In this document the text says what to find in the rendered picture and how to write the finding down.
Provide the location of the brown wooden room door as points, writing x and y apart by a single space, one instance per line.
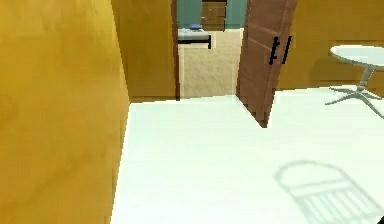
258 66

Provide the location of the blue pillow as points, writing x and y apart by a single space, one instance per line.
195 26

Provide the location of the brown wooden chest of drawers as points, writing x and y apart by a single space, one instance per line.
213 15

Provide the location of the bed with black frame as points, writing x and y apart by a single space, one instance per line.
193 36

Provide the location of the white round pedestal table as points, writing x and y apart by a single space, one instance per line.
361 56

